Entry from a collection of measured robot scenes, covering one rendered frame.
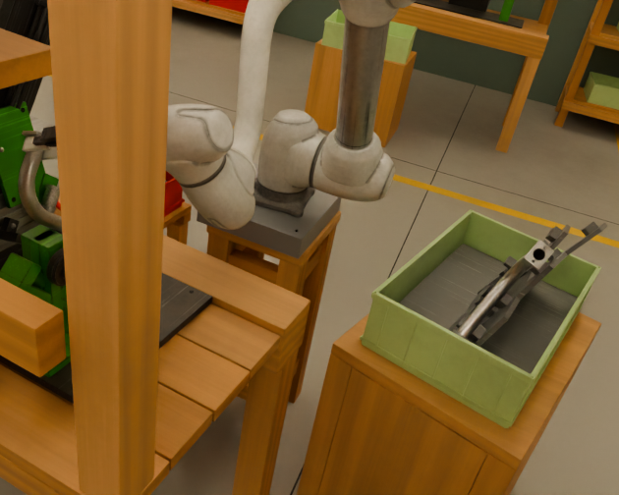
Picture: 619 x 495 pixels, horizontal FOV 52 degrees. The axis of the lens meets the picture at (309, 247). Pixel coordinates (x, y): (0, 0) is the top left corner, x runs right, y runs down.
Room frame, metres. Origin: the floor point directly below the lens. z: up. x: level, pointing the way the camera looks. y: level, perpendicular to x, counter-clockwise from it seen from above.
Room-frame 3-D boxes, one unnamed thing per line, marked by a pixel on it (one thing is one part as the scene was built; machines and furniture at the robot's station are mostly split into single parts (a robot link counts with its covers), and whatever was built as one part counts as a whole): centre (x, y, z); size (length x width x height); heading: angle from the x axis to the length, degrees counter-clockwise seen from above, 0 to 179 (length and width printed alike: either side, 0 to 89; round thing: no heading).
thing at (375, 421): (1.39, -0.50, 0.39); 0.68 x 0.52 x 0.79; 149
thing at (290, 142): (1.71, 0.11, 1.08); 0.18 x 0.16 x 0.22; 76
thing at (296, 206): (1.71, 0.14, 0.95); 0.22 x 0.18 x 0.06; 82
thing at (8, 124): (1.23, 0.70, 1.17); 0.13 x 0.12 x 0.20; 69
